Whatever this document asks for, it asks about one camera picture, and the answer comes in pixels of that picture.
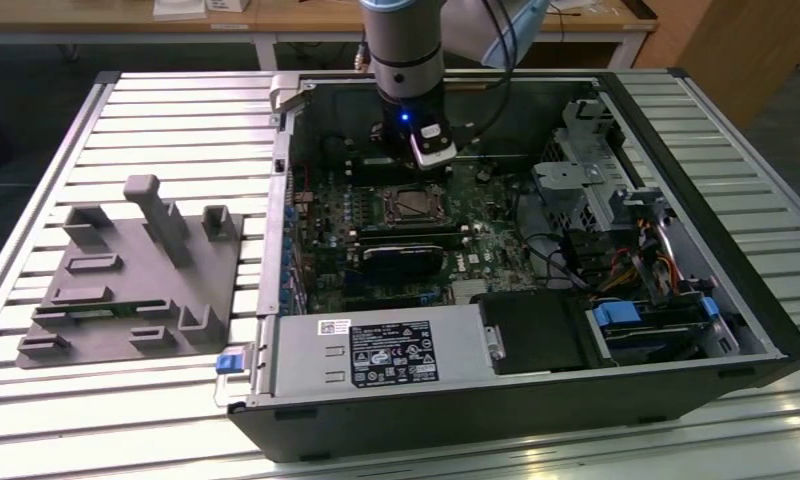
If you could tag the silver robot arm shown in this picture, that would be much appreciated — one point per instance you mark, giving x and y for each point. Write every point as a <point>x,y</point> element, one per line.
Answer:
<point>400,40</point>

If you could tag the CPU socket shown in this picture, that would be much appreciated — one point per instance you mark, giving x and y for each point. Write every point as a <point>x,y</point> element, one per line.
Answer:
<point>416,222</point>

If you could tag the green RAM stick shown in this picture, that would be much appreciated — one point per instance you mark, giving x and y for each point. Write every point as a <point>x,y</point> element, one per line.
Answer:
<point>100,311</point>
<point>407,240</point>

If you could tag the green motherboard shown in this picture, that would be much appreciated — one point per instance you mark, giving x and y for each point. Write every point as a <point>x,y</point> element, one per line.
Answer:
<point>487,235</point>

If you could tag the black graphics card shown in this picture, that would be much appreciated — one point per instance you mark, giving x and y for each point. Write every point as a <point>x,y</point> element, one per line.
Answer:
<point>400,262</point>

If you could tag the gray metal drive cage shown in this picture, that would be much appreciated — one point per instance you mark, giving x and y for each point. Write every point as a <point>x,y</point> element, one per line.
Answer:
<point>567,190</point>

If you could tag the white box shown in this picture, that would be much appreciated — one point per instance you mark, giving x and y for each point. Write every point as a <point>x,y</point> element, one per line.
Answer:
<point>228,5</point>
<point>180,9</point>

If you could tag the silver chipset heatsink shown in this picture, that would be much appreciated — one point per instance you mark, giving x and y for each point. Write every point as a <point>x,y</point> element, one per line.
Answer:
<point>468,290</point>

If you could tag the silver power supply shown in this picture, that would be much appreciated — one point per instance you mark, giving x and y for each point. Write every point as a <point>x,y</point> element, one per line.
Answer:
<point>307,340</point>

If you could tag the black drive bay box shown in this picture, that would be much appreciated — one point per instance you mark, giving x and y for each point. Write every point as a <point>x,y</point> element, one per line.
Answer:
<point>540,330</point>

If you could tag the wooden desk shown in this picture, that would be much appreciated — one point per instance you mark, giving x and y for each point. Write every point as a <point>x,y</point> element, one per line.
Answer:
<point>107,25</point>

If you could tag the gray parts rack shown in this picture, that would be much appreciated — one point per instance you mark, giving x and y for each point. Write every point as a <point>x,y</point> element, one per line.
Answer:
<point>140,280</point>

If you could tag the hard disk in blue carrier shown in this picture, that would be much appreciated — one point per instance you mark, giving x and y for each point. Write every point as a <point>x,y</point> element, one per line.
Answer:
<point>617,315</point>

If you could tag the blue power supply latch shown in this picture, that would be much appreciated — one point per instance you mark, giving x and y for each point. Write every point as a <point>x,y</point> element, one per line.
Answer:
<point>232,362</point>

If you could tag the wooden cabinet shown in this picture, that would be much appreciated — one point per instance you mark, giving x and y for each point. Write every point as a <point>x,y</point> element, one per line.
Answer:
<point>741,50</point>

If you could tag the blue drive bay clip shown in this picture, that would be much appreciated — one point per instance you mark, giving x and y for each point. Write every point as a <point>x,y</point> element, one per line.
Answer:
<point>709,307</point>

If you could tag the black open PC case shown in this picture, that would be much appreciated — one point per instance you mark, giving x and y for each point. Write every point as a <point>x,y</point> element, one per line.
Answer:
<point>440,425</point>

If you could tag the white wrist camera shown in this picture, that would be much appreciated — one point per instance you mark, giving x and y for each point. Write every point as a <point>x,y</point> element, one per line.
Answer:
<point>434,155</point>

